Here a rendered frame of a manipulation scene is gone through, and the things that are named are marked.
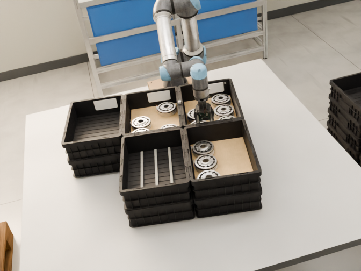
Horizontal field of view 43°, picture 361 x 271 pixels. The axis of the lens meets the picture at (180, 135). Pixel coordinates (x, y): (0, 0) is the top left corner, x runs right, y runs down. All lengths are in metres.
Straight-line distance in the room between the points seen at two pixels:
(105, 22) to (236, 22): 1.22
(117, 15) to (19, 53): 1.44
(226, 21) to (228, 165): 2.47
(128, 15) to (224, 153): 2.24
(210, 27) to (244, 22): 0.34
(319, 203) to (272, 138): 0.51
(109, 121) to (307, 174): 1.08
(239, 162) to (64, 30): 3.31
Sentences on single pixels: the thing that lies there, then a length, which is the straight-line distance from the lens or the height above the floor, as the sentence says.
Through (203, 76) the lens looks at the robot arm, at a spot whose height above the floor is 1.17.
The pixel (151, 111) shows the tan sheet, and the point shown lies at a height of 0.83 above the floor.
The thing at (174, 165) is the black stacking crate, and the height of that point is 0.83.
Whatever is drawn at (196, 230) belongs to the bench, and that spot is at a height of 0.70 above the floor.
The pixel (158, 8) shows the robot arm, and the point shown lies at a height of 1.37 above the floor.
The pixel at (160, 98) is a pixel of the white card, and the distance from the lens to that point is 2.58.
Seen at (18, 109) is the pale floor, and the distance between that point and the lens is 4.69.
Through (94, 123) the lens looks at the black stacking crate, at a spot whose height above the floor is 0.83.
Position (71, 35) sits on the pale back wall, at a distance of 5.11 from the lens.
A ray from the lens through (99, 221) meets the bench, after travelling 2.18.
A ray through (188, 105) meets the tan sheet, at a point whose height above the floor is 0.83.
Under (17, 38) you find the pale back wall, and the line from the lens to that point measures 5.13.
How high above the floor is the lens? 2.21
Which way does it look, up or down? 36 degrees down
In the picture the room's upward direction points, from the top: 9 degrees counter-clockwise
